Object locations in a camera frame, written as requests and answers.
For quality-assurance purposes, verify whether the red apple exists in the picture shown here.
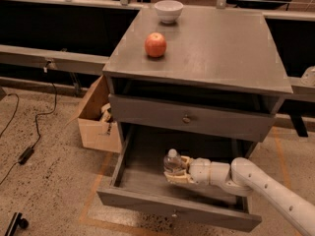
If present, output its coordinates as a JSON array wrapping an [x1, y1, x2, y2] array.
[[145, 32, 166, 58]]

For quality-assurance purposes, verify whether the cardboard box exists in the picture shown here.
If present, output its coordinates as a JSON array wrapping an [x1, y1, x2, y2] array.
[[69, 76, 122, 153]]

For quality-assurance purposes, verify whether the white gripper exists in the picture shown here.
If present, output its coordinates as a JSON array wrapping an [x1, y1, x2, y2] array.
[[164, 155, 211, 185]]

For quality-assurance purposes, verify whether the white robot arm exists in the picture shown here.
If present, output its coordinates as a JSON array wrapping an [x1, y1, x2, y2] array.
[[163, 150, 315, 236]]

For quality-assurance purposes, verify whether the white ceramic bowl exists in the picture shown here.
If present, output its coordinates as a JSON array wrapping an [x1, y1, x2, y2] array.
[[155, 0, 183, 24]]

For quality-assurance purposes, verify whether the black caster wheel base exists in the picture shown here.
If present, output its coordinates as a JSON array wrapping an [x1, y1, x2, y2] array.
[[5, 212, 29, 236]]

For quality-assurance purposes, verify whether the open grey middle drawer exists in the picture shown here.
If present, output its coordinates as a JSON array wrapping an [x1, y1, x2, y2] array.
[[97, 125, 262, 232]]

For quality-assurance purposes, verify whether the grey wooden drawer cabinet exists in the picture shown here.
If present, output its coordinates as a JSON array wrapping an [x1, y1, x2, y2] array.
[[103, 7, 292, 157]]

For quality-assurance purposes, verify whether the grey metal rail beam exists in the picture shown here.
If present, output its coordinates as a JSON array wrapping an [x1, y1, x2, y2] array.
[[0, 45, 109, 76]]

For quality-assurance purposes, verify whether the clear plastic water bottle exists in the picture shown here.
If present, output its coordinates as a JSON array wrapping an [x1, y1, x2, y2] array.
[[163, 148, 182, 174]]

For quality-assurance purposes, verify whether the black power adapter cable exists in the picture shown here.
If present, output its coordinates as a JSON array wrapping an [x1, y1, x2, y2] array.
[[0, 59, 58, 186]]

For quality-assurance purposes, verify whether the closed grey top drawer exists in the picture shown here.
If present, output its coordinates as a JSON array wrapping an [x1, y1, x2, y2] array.
[[109, 94, 275, 142]]

